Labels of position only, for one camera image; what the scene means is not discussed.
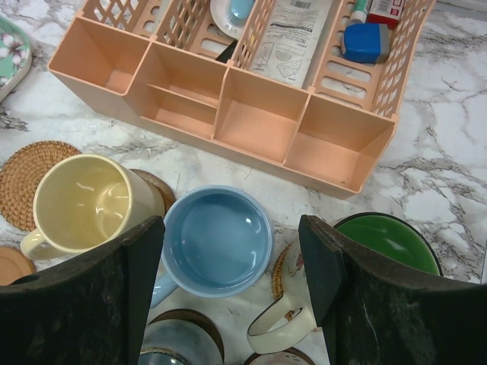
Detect green floral tray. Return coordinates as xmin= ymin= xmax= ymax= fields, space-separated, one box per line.
xmin=0 ymin=17 xmax=32 ymax=101

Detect pink red mug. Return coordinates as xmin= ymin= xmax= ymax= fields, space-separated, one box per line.
xmin=243 ymin=348 xmax=314 ymax=365

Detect peach plastic desk organizer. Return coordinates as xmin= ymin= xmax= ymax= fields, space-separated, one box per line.
xmin=49 ymin=1 xmax=434 ymax=198

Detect light orange wooden coaster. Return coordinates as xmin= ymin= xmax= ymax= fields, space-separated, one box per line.
xmin=0 ymin=246 xmax=36 ymax=286

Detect blue grey eraser block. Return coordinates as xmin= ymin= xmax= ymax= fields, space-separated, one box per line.
xmin=341 ymin=23 xmax=390 ymax=64

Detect pale yellow mug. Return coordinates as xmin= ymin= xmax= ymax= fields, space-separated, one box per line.
xmin=21 ymin=154 xmax=166 ymax=260

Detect light blue mug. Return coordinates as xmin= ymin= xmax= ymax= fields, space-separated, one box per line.
xmin=151 ymin=186 xmax=275 ymax=307

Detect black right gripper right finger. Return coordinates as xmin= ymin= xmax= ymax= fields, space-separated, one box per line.
xmin=310 ymin=215 xmax=486 ymax=364

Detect white printed package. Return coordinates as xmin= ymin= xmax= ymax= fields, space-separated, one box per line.
xmin=249 ymin=0 xmax=332 ymax=87

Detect green white glue stick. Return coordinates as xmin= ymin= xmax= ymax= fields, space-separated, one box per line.
xmin=349 ymin=0 xmax=372 ymax=25

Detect green floral mug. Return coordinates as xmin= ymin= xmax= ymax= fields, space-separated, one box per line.
xmin=247 ymin=212 xmax=442 ymax=354

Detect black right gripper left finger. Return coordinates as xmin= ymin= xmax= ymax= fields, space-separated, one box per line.
xmin=1 ymin=216 xmax=164 ymax=364

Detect blue correction tape package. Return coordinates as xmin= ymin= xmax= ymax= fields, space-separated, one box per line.
xmin=210 ymin=0 xmax=254 ymax=40

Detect grooved brown wooden coaster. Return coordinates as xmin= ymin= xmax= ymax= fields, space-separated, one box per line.
xmin=131 ymin=169 xmax=177 ymax=212

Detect yellow black highlighter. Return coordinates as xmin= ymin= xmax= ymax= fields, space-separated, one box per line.
xmin=215 ymin=40 xmax=237 ymax=63

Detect red white small box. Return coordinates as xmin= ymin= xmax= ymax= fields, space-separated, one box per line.
xmin=367 ymin=0 xmax=406 ymax=30

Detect dark grey mug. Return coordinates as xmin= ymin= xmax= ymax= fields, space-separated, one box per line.
xmin=138 ymin=319 xmax=223 ymax=364

